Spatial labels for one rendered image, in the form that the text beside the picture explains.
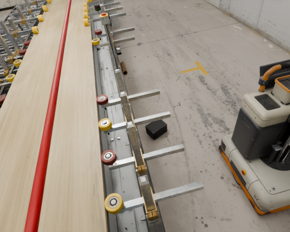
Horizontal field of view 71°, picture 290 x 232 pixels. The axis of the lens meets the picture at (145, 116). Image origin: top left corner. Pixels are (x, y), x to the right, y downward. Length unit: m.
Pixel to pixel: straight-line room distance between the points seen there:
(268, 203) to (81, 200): 1.26
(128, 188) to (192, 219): 0.74
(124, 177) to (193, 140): 1.12
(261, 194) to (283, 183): 0.19
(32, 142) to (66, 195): 0.46
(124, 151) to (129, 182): 0.24
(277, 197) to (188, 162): 0.77
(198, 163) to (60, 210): 1.40
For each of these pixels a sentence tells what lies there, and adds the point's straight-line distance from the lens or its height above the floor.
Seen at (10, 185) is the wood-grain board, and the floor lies 0.90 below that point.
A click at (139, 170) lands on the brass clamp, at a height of 0.83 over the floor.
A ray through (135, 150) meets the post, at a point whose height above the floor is 0.97.
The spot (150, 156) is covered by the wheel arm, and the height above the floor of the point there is 0.82.
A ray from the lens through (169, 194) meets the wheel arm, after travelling 1.02.
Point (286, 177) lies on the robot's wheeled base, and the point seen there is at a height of 0.28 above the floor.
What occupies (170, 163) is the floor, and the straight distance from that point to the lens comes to 2.09.
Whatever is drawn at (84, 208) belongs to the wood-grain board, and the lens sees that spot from 1.01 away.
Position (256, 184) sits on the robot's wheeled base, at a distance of 1.78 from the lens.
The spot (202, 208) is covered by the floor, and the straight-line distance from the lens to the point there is 1.91.
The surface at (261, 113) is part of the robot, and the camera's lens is 1.47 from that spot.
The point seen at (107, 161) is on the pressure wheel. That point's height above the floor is 0.91.
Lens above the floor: 1.77
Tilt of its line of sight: 44 degrees down
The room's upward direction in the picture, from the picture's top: 10 degrees counter-clockwise
